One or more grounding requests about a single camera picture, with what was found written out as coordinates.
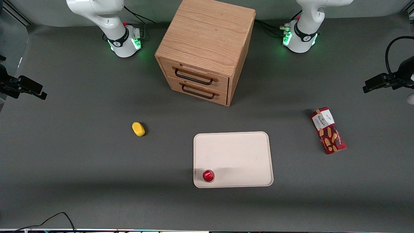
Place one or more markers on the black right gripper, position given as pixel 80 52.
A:
pixel 7 84

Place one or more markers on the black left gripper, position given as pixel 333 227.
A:
pixel 398 80

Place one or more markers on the red cookie box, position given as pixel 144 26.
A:
pixel 328 131

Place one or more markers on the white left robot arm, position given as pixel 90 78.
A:
pixel 304 35

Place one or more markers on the beige rectangular tray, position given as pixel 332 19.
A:
pixel 236 155

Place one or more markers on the grey table mat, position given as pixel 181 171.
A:
pixel 97 161

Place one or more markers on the yellow sponge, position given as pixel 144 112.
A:
pixel 138 129

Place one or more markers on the wooden drawer front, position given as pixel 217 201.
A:
pixel 200 97
pixel 197 72

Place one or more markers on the wooden two-drawer cabinet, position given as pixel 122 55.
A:
pixel 207 35

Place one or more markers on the small red cup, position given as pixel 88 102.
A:
pixel 208 176

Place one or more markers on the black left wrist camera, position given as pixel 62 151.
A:
pixel 378 79

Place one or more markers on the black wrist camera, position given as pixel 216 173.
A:
pixel 378 79
pixel 29 84

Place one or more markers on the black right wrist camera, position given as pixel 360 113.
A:
pixel 29 84

